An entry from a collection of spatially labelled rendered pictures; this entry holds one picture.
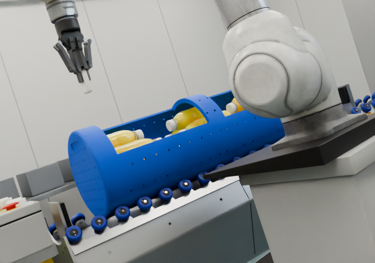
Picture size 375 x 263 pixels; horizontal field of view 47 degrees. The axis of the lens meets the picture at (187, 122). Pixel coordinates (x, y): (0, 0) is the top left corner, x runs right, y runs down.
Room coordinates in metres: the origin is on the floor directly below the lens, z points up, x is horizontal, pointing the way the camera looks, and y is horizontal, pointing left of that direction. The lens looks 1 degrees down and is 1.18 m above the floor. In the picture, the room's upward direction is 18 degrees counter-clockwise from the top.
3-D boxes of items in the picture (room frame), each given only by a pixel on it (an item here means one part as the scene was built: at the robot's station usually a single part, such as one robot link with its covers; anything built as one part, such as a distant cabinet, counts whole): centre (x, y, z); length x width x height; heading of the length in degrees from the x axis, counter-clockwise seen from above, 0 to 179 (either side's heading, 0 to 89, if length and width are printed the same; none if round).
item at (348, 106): (1.96, -0.70, 1.00); 0.10 x 0.04 x 0.15; 32
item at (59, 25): (1.38, 0.27, 1.53); 0.08 x 0.07 x 0.09; 132
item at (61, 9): (1.38, 0.27, 1.60); 0.09 x 0.09 x 0.06
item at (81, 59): (1.39, 0.26, 1.46); 0.04 x 0.01 x 0.11; 42
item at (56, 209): (1.26, 0.44, 0.99); 0.10 x 0.02 x 0.12; 32
